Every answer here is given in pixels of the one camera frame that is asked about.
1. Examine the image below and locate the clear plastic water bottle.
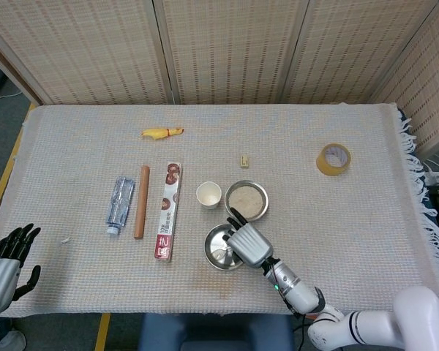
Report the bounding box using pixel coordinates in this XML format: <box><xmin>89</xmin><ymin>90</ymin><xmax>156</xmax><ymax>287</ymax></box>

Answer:
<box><xmin>105</xmin><ymin>176</ymin><xmax>136</xmax><ymax>235</ymax></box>

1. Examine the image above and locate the steel bowl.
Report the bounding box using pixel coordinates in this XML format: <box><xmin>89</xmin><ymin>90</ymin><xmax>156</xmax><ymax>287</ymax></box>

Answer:
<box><xmin>204</xmin><ymin>224</ymin><xmax>248</xmax><ymax>272</ymax></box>

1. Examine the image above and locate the metal bowl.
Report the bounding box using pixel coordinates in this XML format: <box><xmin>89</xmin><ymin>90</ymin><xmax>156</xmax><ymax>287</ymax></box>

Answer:
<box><xmin>224</xmin><ymin>179</ymin><xmax>270</xmax><ymax>222</ymax></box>

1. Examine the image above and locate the bamboo screen panel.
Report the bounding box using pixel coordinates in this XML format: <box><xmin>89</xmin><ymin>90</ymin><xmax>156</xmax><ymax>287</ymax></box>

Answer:
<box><xmin>153</xmin><ymin>0</ymin><xmax>310</xmax><ymax>106</ymax></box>
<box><xmin>367</xmin><ymin>0</ymin><xmax>439</xmax><ymax>156</ymax></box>
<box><xmin>0</xmin><ymin>0</ymin><xmax>173</xmax><ymax>106</ymax></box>
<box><xmin>283</xmin><ymin>0</ymin><xmax>438</xmax><ymax>105</ymax></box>

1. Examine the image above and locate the beige woven tablecloth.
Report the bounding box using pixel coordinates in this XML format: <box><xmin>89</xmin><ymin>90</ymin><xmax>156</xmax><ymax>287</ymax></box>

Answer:
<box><xmin>0</xmin><ymin>103</ymin><xmax>439</xmax><ymax>318</ymax></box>

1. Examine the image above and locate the yellow tape roll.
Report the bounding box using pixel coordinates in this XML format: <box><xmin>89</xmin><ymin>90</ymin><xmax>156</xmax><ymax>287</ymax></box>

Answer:
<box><xmin>316</xmin><ymin>143</ymin><xmax>352</xmax><ymax>178</ymax></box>

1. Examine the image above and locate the baking paper box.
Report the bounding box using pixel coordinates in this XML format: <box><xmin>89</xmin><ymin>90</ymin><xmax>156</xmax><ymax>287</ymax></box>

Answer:
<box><xmin>153</xmin><ymin>163</ymin><xmax>183</xmax><ymax>263</ymax></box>

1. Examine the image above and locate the metal spoon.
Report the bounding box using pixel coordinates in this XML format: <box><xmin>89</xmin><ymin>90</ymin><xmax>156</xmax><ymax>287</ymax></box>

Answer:
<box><xmin>210</xmin><ymin>246</ymin><xmax>236</xmax><ymax>259</ymax></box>

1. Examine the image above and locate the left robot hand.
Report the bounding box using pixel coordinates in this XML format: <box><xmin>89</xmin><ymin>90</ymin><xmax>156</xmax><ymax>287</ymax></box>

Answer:
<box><xmin>0</xmin><ymin>222</ymin><xmax>42</xmax><ymax>314</ymax></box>

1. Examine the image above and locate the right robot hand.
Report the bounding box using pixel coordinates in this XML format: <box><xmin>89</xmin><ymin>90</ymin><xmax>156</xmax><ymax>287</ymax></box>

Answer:
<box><xmin>222</xmin><ymin>207</ymin><xmax>274</xmax><ymax>269</ymax></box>

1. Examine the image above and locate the white paper cup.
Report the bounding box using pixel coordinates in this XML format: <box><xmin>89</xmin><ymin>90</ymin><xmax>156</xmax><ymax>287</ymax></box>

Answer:
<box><xmin>195</xmin><ymin>181</ymin><xmax>221</xmax><ymax>210</ymax></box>

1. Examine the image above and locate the wooden rolling pin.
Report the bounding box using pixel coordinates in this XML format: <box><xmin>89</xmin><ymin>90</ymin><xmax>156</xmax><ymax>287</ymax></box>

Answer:
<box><xmin>133</xmin><ymin>165</ymin><xmax>151</xmax><ymax>240</ymax></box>

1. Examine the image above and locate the yellow rubber chicken toy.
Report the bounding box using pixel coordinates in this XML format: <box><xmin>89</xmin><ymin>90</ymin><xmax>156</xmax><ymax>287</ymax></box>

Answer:
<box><xmin>140</xmin><ymin>126</ymin><xmax>186</xmax><ymax>142</ymax></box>

